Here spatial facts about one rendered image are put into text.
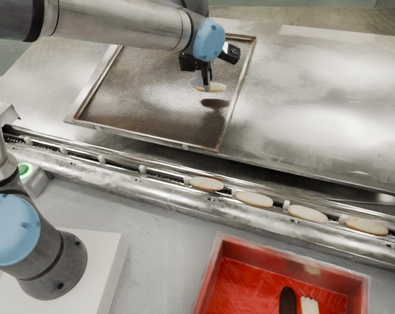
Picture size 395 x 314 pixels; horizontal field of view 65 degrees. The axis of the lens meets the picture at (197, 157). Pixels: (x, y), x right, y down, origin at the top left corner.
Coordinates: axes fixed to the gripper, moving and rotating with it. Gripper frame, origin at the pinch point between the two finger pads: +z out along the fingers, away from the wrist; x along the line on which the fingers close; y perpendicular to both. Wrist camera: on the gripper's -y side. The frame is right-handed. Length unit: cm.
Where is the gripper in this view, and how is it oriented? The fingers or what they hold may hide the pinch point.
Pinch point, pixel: (210, 84)
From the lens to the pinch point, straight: 99.8
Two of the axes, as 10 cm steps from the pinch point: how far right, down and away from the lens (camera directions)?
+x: -1.8, 8.6, -4.8
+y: -9.8, -1.0, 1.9
